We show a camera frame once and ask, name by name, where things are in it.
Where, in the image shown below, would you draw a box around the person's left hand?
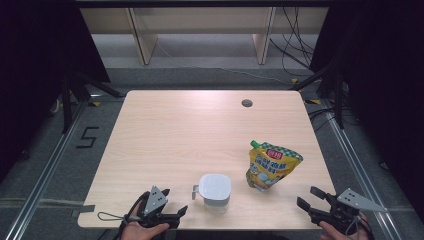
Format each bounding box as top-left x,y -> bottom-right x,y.
121,201 -> 170,240

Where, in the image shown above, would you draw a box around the black curtain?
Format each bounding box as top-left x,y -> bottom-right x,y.
0,0 -> 112,175
309,0 -> 424,222

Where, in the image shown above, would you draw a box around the bundle of black cables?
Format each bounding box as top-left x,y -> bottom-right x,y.
269,6 -> 316,78

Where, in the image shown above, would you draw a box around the person's right hand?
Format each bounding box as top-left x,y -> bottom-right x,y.
319,214 -> 372,240

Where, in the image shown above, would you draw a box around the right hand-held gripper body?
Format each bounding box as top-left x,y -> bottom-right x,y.
309,188 -> 388,236

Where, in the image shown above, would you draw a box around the yellow spout pouch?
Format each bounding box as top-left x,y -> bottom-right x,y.
245,139 -> 304,193

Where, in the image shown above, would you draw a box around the black tripod stand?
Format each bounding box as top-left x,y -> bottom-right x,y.
289,62 -> 346,130
59,70 -> 125,135

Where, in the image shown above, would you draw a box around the clear jar with white lid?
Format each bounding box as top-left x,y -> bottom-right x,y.
191,173 -> 232,214

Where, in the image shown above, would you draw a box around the black wrist strap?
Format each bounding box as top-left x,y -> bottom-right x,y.
119,191 -> 150,239

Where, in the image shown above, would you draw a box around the grey lanyard loop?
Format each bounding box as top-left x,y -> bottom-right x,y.
97,211 -> 142,223
345,215 -> 363,236

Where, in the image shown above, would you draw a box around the grey tape strip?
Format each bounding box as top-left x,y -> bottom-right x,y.
71,204 -> 96,218

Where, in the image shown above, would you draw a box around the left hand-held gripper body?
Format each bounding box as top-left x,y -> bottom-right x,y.
141,185 -> 181,229

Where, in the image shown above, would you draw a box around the aluminium floor rail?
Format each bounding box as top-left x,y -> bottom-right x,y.
5,96 -> 88,240
319,99 -> 403,240

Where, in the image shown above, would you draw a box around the black floor cables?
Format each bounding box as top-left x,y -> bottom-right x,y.
307,105 -> 338,132

